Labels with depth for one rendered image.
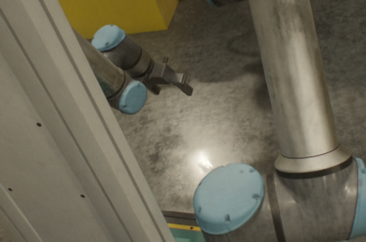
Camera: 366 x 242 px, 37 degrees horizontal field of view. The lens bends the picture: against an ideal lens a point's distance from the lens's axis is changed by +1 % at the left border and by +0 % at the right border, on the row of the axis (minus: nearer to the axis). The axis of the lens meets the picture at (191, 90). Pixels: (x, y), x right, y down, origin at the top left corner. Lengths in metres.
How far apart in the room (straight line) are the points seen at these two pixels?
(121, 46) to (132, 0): 1.45
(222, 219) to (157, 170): 1.16
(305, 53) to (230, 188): 0.30
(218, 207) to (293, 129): 0.20
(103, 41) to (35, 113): 0.73
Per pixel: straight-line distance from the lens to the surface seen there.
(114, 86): 1.37
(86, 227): 1.03
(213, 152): 2.17
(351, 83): 2.34
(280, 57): 1.02
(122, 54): 1.54
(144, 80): 1.62
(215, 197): 1.08
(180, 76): 1.65
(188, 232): 1.40
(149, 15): 2.99
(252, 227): 1.08
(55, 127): 0.82
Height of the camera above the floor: 1.49
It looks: 37 degrees down
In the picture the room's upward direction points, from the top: 20 degrees counter-clockwise
